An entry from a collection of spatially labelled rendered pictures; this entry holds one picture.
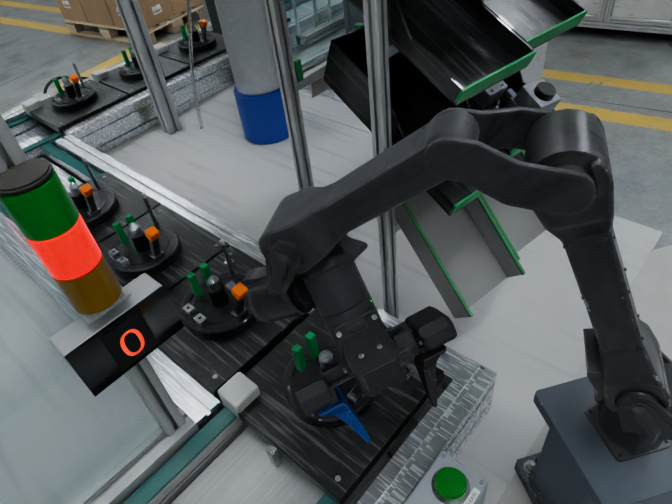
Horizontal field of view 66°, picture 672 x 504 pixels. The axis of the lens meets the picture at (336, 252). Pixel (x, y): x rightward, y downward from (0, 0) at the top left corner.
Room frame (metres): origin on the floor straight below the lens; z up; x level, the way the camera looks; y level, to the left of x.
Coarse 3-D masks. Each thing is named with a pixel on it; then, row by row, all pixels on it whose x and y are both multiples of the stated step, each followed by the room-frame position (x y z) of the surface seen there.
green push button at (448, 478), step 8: (440, 472) 0.28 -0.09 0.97; (448, 472) 0.28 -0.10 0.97; (456, 472) 0.28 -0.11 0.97; (440, 480) 0.27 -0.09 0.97; (448, 480) 0.27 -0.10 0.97; (456, 480) 0.27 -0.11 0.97; (464, 480) 0.27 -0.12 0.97; (440, 488) 0.26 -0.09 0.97; (448, 488) 0.26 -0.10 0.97; (456, 488) 0.26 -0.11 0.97; (464, 488) 0.26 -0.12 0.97; (440, 496) 0.26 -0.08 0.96; (448, 496) 0.25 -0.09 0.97; (456, 496) 0.25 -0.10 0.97
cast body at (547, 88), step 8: (528, 88) 0.69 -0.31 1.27; (536, 88) 0.68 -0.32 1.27; (544, 88) 0.68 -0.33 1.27; (552, 88) 0.68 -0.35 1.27; (504, 96) 0.74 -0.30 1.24; (512, 96) 0.73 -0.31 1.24; (520, 96) 0.69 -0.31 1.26; (528, 96) 0.68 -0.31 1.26; (536, 96) 0.68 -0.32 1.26; (544, 96) 0.67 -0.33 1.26; (552, 96) 0.67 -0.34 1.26; (512, 104) 0.70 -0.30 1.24; (520, 104) 0.69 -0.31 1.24; (528, 104) 0.68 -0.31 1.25; (536, 104) 0.66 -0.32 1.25; (544, 104) 0.66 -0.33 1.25; (552, 104) 0.67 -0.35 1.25
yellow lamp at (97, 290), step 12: (108, 264) 0.40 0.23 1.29; (84, 276) 0.37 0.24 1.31; (96, 276) 0.38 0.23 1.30; (108, 276) 0.39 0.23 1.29; (60, 288) 0.37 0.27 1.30; (72, 288) 0.37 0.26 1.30; (84, 288) 0.37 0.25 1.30; (96, 288) 0.37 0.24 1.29; (108, 288) 0.38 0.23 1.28; (120, 288) 0.40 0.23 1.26; (72, 300) 0.37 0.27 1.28; (84, 300) 0.37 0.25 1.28; (96, 300) 0.37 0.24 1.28; (108, 300) 0.38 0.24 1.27; (84, 312) 0.37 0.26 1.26; (96, 312) 0.37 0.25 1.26
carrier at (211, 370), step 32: (224, 256) 0.76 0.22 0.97; (192, 288) 0.64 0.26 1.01; (224, 288) 0.62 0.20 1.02; (192, 320) 0.59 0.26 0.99; (224, 320) 0.57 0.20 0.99; (256, 320) 0.58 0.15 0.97; (288, 320) 0.57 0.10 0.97; (192, 352) 0.53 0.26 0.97; (224, 352) 0.52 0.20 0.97; (256, 352) 0.52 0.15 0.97
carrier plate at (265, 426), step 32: (320, 320) 0.56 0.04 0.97; (288, 352) 0.51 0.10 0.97; (256, 384) 0.45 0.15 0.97; (416, 384) 0.41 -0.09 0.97; (256, 416) 0.40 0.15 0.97; (288, 416) 0.39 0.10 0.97; (384, 416) 0.37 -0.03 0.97; (288, 448) 0.35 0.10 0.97; (320, 448) 0.34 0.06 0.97; (352, 448) 0.33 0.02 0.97; (384, 448) 0.33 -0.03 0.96; (320, 480) 0.30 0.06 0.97; (352, 480) 0.29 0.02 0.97
